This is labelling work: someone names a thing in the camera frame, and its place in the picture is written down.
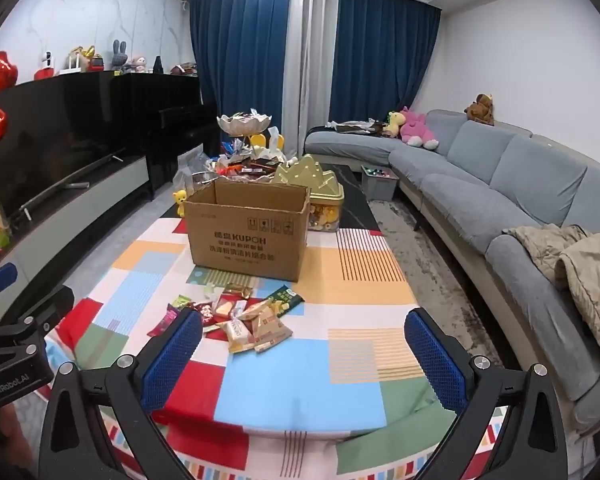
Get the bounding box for blue curtain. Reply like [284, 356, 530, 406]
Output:
[187, 0, 293, 161]
[327, 0, 441, 128]

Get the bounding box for brown cardboard box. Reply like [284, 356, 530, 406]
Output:
[184, 177, 312, 282]

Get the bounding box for clear plastic bag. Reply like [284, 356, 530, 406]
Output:
[172, 142, 216, 196]

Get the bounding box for clothes heap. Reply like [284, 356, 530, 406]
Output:
[325, 119, 388, 136]

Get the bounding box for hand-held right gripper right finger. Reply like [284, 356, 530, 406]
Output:
[405, 308, 568, 480]

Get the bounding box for clear biscuit tub gold lid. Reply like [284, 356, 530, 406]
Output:
[274, 154, 345, 233]

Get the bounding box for grey television cabinet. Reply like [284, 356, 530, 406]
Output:
[0, 152, 153, 331]

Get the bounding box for grey corner sofa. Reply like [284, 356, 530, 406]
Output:
[304, 109, 600, 436]

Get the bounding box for grey bunny plush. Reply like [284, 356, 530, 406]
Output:
[111, 37, 128, 72]

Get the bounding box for black flat television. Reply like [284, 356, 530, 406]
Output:
[0, 77, 131, 221]

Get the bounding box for beige quilted jacket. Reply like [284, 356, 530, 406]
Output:
[502, 224, 600, 363]

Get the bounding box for dark red snack packet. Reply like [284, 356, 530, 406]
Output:
[190, 301, 218, 331]

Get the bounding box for gold foil balloon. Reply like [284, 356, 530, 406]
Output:
[70, 45, 103, 68]

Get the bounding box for green cracker packet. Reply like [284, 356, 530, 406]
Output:
[265, 285, 306, 317]

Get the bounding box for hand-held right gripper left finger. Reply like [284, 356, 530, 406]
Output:
[39, 307, 203, 480]

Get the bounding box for two-tier white snack stand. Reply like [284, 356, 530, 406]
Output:
[200, 107, 286, 183]

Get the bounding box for black upright piano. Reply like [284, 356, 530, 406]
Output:
[111, 72, 220, 196]

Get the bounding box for white sheer curtain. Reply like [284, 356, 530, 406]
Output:
[282, 0, 341, 158]

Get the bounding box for grey patterned rug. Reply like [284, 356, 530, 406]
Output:
[367, 199, 531, 391]

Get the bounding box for red white cracker packet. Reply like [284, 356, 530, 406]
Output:
[214, 297, 248, 318]

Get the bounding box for magenta snack packet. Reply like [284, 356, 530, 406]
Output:
[146, 305, 181, 337]

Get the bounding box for heap of assorted wrapped sweets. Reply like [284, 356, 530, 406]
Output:
[207, 152, 281, 178]

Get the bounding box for colourful patchwork tablecloth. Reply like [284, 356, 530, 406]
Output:
[45, 215, 521, 480]

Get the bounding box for grey storage bin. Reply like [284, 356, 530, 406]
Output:
[361, 165, 398, 202]

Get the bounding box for large pink plush toy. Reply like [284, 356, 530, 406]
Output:
[399, 106, 440, 150]

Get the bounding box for yellow plush toy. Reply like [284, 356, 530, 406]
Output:
[382, 111, 406, 140]

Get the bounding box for brown plush toy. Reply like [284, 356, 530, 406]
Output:
[464, 93, 496, 126]

